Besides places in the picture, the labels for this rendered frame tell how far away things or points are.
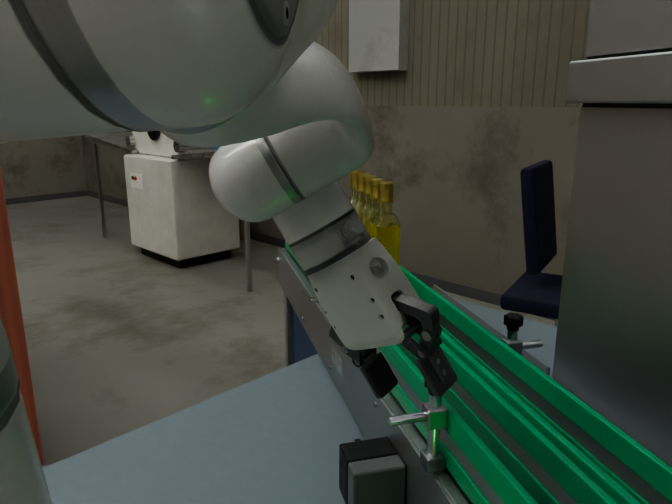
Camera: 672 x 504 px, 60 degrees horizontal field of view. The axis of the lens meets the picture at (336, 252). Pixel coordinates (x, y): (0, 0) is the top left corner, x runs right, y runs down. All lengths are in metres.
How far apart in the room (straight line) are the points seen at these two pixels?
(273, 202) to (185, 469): 0.65
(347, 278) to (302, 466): 0.54
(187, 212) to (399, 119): 1.83
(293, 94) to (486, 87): 3.60
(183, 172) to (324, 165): 4.28
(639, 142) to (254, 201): 0.56
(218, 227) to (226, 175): 4.50
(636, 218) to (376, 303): 0.45
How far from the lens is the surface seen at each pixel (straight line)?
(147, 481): 1.04
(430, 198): 4.21
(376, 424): 1.00
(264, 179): 0.47
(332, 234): 0.54
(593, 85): 0.92
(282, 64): 0.16
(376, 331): 0.56
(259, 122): 0.36
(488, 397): 0.82
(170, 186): 4.71
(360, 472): 0.86
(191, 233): 4.84
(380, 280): 0.54
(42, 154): 8.93
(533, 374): 0.89
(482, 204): 3.98
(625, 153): 0.89
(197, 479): 1.02
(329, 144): 0.46
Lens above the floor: 1.34
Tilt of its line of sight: 15 degrees down
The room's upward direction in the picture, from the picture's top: straight up
